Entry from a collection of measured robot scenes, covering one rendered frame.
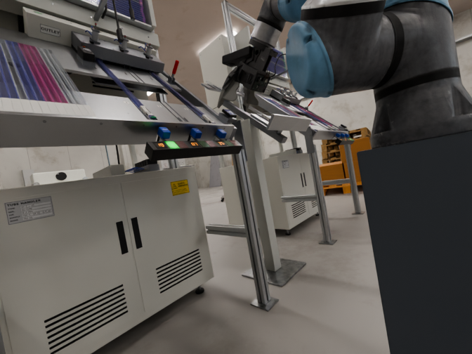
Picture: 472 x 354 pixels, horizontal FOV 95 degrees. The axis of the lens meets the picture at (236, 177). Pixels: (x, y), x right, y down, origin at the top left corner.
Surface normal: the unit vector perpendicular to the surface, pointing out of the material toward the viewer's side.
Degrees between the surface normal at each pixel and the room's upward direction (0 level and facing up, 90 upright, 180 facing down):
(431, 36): 95
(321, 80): 144
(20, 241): 90
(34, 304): 90
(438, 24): 90
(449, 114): 72
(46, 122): 134
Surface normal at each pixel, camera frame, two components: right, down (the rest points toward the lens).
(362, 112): -0.61, 0.12
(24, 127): 0.63, 0.61
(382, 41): 0.13, 0.10
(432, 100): -0.43, -0.21
